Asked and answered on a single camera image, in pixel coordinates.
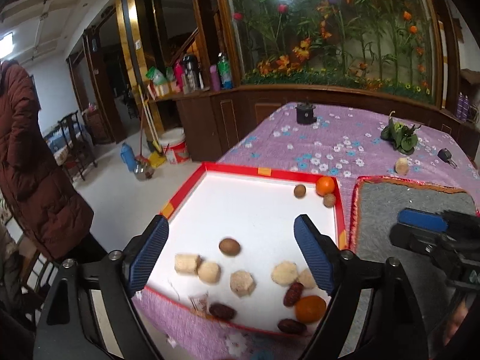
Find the brown kiwi fruit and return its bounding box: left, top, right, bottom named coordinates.
left=219, top=238, right=241, bottom=257

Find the wooden low cabinet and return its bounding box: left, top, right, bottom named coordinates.
left=149, top=84, right=480, bottom=162

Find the grey felt mat red trim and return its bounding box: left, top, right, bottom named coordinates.
left=348, top=176, right=479, bottom=359

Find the orange tangerine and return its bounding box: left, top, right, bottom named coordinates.
left=316, top=176, right=336, bottom=197
left=295, top=295, right=327, bottom=324

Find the person in maroon coat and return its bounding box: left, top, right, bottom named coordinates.
left=1, top=60, right=107, bottom=263

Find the green leafy plant decoration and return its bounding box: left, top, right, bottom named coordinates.
left=380, top=111, right=421, bottom=155

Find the black small box device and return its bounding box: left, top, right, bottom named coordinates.
left=295, top=102, right=317, bottom=125

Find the white red bucket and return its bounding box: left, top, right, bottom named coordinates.
left=160, top=127, right=190, bottom=164

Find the dark red jujube date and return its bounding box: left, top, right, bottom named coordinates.
left=208, top=302, right=237, bottom=321

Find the beige cake piece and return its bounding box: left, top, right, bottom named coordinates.
left=271, top=261, right=299, bottom=287
left=394, top=158, right=409, bottom=176

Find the flower mural panel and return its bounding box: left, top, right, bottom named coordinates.
left=228, top=0, right=434, bottom=104

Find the purple floral tablecloth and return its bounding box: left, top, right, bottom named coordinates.
left=134, top=103, right=479, bottom=359

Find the brown round nut ball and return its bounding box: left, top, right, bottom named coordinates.
left=294, top=184, right=307, bottom=198

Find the red white shallow box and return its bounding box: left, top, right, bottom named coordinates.
left=146, top=163, right=347, bottom=336

